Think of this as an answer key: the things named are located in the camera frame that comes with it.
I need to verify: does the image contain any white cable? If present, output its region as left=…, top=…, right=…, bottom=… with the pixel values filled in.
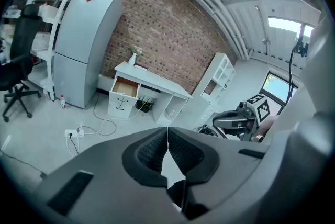
left=76, top=92, right=142, bottom=136

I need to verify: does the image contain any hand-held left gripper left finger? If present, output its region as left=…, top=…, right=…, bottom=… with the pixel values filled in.
left=26, top=126, right=184, bottom=224

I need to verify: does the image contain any window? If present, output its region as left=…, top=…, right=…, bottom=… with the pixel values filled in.
left=261, top=72, right=298, bottom=104
left=267, top=16, right=315, bottom=38

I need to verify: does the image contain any person's right forearm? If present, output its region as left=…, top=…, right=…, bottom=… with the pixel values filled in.
left=258, top=115, right=280, bottom=141

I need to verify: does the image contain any black headset with cables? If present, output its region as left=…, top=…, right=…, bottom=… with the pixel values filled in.
left=193, top=124, right=218, bottom=138

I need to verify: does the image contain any black floor cable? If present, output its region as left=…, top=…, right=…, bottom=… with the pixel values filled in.
left=0, top=149, right=48, bottom=177

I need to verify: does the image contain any black office chair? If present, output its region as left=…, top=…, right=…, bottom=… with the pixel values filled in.
left=0, top=4, right=44, bottom=123

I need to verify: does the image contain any person's white shirt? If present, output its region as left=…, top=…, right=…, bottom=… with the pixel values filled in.
left=261, top=5, right=335, bottom=224

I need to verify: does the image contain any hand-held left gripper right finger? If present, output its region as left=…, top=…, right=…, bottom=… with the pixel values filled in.
left=167, top=126, right=271, bottom=221

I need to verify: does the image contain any white cabinet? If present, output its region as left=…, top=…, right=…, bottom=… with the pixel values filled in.
left=180, top=52, right=237, bottom=130

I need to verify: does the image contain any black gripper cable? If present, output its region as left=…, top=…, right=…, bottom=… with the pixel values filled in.
left=277, top=23, right=310, bottom=116

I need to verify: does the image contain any white power strip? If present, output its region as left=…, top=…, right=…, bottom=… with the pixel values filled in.
left=64, top=128, right=85, bottom=139

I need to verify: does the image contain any black router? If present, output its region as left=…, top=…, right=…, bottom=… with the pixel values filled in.
left=135, top=95, right=154, bottom=114

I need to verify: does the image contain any white desk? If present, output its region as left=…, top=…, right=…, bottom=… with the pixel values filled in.
left=107, top=61, right=193, bottom=126

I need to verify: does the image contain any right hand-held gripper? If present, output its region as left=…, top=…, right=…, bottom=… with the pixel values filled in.
left=212, top=94, right=272, bottom=142

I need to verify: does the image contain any pale flower bunch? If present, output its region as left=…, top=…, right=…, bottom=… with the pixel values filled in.
left=130, top=46, right=144, bottom=58

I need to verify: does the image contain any white wooden drawer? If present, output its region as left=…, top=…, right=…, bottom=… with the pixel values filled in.
left=109, top=75, right=140, bottom=104

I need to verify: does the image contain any grey refrigerator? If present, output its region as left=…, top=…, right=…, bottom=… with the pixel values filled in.
left=53, top=0, right=124, bottom=109

